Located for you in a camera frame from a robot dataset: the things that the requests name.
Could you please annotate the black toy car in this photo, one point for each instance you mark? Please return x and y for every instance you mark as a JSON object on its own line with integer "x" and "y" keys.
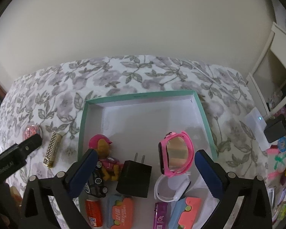
{"x": 97, "y": 186}

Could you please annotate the grey floral blanket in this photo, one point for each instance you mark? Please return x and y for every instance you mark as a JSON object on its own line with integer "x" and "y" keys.
{"x": 157, "y": 76}

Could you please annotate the dark grey power bank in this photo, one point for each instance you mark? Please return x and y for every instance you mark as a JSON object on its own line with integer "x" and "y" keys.
{"x": 275, "y": 131}

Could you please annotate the pile of colourful cards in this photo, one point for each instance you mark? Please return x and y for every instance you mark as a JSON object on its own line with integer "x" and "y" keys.
{"x": 284, "y": 195}

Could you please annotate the teal cardboard box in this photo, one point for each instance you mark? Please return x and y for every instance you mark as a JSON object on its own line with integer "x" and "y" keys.
{"x": 145, "y": 119}

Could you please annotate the black charger plug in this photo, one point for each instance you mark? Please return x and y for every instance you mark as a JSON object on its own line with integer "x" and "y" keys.
{"x": 133, "y": 179}

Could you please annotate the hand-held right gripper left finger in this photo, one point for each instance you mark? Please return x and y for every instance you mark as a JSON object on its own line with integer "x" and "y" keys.
{"x": 83, "y": 171}

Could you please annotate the gold patterned lighter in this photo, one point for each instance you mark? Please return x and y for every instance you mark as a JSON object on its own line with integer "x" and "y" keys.
{"x": 52, "y": 149}

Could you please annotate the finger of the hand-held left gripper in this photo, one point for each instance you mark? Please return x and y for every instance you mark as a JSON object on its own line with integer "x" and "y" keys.
{"x": 31, "y": 143}

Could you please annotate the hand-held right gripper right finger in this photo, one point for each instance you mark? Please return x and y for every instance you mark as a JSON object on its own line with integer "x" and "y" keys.
{"x": 209, "y": 174}

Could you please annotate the green ribbon bow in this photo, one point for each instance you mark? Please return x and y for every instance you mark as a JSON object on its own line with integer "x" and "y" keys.
{"x": 280, "y": 159}

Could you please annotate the white wooden furniture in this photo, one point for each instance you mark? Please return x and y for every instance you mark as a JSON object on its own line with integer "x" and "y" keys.
{"x": 280, "y": 43}

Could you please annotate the pink smartwatch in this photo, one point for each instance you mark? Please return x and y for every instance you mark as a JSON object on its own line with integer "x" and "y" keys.
{"x": 162, "y": 157}

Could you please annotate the pink puppy toy figure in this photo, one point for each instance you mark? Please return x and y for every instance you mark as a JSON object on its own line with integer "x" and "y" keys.
{"x": 97, "y": 142}

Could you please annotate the printed orange blue fidget toy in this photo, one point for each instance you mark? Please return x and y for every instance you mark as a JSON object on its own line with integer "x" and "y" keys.
{"x": 120, "y": 214}

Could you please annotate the white power adapter box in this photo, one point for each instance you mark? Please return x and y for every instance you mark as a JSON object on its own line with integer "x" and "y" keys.
{"x": 256, "y": 128}

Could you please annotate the purple lighter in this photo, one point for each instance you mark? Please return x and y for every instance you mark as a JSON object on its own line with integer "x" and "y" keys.
{"x": 160, "y": 217}

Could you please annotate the round blue tin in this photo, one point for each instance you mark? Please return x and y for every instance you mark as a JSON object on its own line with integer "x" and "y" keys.
{"x": 284, "y": 144}

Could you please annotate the clear round pink case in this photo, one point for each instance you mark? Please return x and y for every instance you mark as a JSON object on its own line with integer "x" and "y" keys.
{"x": 31, "y": 131}

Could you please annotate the white wristband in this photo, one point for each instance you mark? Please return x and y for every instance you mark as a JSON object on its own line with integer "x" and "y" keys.
{"x": 181, "y": 190}

